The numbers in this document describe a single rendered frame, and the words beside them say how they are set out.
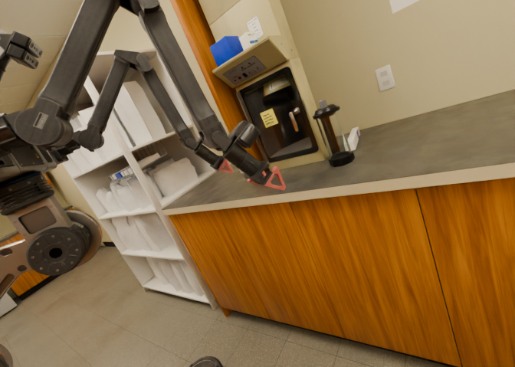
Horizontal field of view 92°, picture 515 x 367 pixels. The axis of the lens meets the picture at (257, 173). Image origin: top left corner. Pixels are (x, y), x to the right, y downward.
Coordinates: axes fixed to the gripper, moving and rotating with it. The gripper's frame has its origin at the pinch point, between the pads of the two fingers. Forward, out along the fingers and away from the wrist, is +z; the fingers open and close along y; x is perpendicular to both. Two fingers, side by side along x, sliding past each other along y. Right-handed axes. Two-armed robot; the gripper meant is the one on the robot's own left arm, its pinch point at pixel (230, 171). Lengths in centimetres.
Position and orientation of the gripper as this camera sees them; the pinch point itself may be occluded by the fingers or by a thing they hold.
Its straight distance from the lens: 126.7
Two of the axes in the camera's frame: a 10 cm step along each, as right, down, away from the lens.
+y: -4.0, -0.8, 9.1
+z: 7.5, 5.5, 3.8
